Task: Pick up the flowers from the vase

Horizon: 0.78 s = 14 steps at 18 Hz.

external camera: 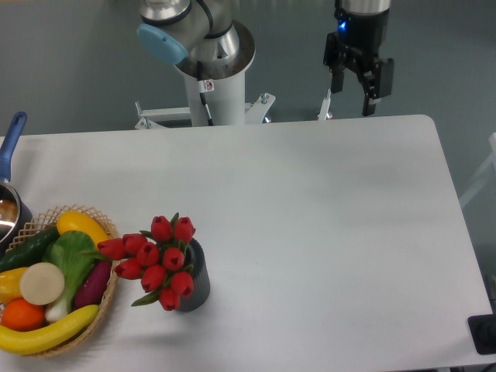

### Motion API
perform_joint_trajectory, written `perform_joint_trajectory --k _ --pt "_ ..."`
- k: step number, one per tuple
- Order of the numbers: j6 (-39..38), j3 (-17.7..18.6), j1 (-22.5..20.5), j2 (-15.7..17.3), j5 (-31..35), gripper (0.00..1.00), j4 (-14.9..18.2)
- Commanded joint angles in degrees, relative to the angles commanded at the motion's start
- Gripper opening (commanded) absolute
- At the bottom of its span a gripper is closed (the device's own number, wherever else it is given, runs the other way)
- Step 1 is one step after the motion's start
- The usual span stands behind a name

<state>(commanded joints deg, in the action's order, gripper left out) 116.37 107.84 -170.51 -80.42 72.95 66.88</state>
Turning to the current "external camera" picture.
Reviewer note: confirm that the woven wicker basket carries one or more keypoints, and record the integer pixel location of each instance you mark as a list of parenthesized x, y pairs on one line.
[(49, 218)]

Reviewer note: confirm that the yellow mango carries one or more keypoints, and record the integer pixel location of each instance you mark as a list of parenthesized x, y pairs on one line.
[(80, 222)]

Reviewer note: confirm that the yellow bell pepper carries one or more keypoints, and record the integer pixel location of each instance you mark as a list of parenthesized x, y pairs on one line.
[(10, 284)]

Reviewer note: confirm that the white frame at right edge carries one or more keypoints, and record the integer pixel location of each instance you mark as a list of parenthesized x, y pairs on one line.
[(480, 177)]

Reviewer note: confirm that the black device at table edge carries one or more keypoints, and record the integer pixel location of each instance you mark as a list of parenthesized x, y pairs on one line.
[(482, 330)]

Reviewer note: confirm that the dark green cucumber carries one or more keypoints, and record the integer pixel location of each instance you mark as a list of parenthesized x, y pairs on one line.
[(30, 251)]

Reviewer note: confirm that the green bok choy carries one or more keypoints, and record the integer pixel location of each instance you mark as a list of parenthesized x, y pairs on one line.
[(66, 253)]

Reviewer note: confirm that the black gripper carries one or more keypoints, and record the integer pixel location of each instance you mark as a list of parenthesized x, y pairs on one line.
[(354, 46)]

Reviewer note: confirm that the blue handled saucepan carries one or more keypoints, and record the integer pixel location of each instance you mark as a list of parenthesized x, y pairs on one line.
[(14, 213)]

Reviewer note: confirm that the purple sweet potato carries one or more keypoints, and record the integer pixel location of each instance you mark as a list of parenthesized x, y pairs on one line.
[(92, 290)]

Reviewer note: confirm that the orange fruit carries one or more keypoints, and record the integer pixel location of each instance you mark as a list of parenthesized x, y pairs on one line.
[(22, 316)]

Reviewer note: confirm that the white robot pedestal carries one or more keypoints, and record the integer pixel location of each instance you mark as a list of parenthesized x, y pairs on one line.
[(214, 91)]

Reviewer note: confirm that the dark ribbed vase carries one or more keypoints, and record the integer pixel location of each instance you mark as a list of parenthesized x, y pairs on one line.
[(201, 284)]

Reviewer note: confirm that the white pedestal base frame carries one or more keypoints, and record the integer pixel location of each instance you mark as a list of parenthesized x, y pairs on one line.
[(223, 113)]

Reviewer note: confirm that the yellow banana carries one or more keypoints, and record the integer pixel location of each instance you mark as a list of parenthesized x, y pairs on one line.
[(46, 338)]

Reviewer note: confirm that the beige round radish slice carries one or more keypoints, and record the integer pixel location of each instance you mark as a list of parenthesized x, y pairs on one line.
[(42, 283)]

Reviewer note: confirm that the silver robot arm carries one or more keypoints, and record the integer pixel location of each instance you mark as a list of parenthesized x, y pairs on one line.
[(204, 42)]

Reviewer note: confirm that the red tulip bouquet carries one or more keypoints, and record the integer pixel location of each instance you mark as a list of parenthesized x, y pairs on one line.
[(157, 258)]

